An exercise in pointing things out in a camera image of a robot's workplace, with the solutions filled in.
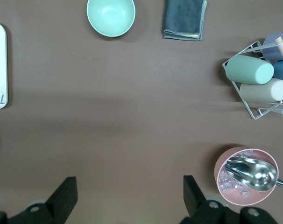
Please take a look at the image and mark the mint green bowl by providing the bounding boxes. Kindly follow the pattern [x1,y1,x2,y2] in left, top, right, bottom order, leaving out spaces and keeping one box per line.
[86,0,136,37]

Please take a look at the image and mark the grey folded cloth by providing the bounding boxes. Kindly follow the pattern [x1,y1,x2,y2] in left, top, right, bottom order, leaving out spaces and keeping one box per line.
[162,0,208,42]

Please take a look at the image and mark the beige cup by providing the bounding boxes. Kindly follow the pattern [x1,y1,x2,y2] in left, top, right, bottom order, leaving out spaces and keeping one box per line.
[239,78,283,104]

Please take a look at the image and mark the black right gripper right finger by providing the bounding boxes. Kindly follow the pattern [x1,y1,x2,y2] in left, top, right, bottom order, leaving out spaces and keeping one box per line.
[180,175,279,224]

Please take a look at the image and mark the dark blue cup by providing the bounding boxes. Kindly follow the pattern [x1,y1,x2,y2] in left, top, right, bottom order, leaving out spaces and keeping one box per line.
[273,60,283,83]

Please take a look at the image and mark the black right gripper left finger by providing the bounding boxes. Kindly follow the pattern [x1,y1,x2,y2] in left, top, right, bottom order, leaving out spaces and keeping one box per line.
[0,176,78,224]

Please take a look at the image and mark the mint green cup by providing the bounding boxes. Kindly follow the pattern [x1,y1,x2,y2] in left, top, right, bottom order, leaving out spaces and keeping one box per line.
[225,55,275,84]

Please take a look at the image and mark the lavender cup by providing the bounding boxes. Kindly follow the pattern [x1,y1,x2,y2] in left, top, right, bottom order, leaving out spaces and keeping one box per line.
[262,32,283,62]

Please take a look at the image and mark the clear ice cubes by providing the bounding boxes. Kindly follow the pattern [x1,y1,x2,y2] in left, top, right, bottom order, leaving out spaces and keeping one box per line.
[218,150,254,196]

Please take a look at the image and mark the shiny metal scoop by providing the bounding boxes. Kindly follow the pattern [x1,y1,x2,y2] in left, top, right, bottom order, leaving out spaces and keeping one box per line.
[224,155,283,192]

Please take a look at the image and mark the pink ice bucket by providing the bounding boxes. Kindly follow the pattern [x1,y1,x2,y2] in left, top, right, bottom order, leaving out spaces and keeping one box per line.
[214,146,279,206]

